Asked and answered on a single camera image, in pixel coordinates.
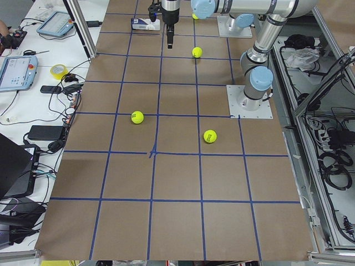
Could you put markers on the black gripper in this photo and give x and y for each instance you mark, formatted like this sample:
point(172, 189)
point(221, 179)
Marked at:
point(170, 16)

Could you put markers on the white blue tennis ball can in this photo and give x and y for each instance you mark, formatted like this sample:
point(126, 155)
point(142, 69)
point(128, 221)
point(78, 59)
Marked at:
point(145, 24)

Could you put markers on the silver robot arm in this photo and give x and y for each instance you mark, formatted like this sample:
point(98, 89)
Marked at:
point(253, 62)

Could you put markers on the yellow tennis ball far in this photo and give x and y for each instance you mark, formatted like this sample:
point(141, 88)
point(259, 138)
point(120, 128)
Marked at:
point(195, 17)

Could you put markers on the yellow tennis ball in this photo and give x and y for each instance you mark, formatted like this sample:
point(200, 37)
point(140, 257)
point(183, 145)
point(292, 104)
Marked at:
point(210, 136)
point(195, 17)
point(137, 117)
point(197, 52)

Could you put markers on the yellow tennis ball upper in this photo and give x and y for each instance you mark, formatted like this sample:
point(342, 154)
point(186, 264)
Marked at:
point(197, 52)

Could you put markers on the yellow tennis ball left middle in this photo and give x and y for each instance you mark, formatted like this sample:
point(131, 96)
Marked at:
point(137, 117)

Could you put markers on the yellow tennis ball right middle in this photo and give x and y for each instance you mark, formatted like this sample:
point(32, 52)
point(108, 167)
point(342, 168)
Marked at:
point(210, 136)

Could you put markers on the teach pendant upper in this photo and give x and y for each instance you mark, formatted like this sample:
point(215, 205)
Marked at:
point(57, 24)

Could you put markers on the teach pendant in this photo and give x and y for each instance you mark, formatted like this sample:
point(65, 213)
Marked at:
point(57, 24)
point(18, 73)

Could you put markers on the yellow tape roll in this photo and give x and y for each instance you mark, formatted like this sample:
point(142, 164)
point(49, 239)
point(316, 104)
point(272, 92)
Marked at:
point(58, 71)

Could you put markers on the white crumpled cloth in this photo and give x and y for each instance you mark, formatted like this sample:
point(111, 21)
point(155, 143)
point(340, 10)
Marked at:
point(304, 59)

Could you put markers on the black phone device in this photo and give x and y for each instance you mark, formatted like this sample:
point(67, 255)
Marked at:
point(50, 89)

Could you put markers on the teach pendant lower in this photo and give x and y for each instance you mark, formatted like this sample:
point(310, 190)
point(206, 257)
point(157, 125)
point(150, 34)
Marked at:
point(18, 73)

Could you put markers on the black power adapter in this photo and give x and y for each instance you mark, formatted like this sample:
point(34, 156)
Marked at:
point(45, 132)

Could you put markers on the black laptop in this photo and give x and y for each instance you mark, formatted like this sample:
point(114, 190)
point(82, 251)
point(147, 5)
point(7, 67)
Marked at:
point(18, 166)

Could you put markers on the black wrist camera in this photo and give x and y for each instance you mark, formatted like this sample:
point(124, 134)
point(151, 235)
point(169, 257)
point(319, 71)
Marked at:
point(153, 10)

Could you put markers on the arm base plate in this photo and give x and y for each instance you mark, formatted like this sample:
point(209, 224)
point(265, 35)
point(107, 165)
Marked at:
point(241, 107)
point(238, 27)

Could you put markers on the aluminium frame post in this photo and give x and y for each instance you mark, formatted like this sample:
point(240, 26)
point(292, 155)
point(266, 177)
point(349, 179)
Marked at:
point(74, 10)

